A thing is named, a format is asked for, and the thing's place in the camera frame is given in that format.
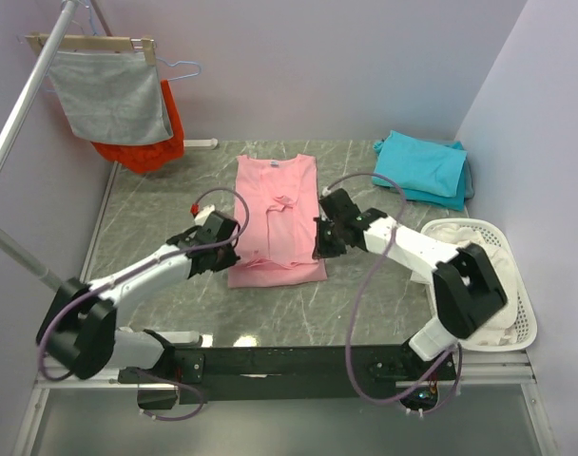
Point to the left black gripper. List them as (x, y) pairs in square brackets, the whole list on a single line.
[(230, 259)]

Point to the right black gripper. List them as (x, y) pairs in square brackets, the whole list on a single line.
[(322, 250)]

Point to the pink t shirt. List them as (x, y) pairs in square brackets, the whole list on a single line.
[(279, 208)]

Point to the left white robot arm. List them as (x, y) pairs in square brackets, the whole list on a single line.
[(85, 328)]

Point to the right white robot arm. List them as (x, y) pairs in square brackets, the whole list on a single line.
[(423, 256)]

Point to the folded teal t shirt stack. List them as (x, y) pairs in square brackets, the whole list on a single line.
[(437, 173)]

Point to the orange hanging garment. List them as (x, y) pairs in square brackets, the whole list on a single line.
[(141, 159)]

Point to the black base beam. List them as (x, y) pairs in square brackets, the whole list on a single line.
[(263, 373)]

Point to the white garment in basket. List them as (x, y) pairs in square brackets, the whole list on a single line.
[(467, 293)]

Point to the grey hanging cloth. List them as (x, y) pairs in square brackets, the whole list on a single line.
[(111, 98)]

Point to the white laundry basket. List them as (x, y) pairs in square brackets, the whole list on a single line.
[(515, 327)]

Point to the metal clothes rack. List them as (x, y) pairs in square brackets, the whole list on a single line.
[(9, 134)]

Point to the wooden clip hanger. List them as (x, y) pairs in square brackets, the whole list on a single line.
[(38, 41)]

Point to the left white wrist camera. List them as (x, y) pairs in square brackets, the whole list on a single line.
[(201, 213)]

